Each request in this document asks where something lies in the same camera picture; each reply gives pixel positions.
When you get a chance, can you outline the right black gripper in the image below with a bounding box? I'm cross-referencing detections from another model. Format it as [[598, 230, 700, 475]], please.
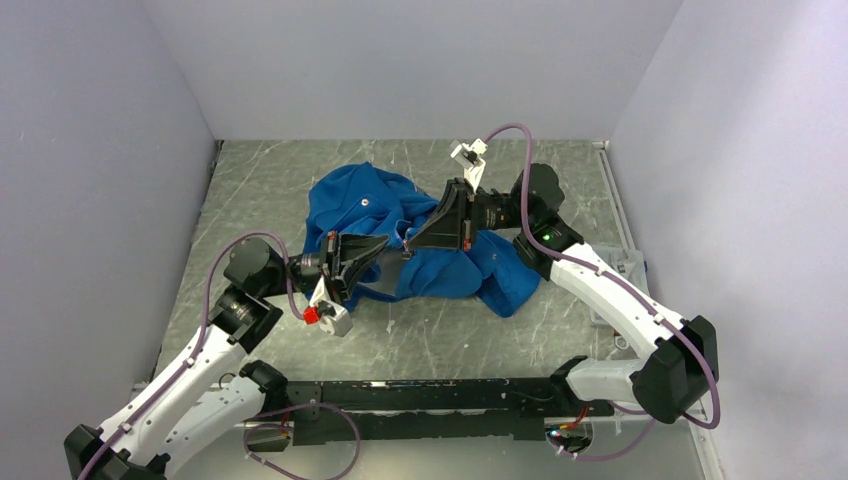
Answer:
[[407, 178, 532, 252]]

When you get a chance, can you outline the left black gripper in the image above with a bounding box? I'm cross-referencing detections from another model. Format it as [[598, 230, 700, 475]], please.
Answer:
[[260, 230, 391, 306]]

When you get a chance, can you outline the blue zip jacket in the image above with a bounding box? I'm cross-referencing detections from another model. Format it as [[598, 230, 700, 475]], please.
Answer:
[[302, 162, 541, 318]]

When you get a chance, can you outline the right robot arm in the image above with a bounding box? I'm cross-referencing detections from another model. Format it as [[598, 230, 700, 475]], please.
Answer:
[[404, 163, 720, 428]]

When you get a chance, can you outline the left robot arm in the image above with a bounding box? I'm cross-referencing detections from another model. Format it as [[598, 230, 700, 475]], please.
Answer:
[[64, 231, 389, 479]]

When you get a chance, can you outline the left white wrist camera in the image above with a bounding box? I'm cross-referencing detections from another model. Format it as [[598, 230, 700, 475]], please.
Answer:
[[303, 278, 353, 337]]

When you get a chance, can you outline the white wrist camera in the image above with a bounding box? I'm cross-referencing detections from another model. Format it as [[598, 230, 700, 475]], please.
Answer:
[[450, 139, 488, 195], [303, 278, 353, 337]]

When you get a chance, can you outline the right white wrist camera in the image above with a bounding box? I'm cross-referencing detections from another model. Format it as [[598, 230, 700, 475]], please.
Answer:
[[450, 139, 488, 195]]

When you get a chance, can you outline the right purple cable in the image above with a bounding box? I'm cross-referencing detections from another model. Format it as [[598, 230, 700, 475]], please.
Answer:
[[483, 123, 723, 464]]

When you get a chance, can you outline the purple cable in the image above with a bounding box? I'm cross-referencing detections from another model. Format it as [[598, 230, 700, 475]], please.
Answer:
[[76, 230, 362, 480], [483, 123, 723, 464]]

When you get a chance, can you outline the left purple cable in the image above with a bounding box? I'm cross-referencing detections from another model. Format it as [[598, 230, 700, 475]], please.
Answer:
[[76, 230, 362, 480]]

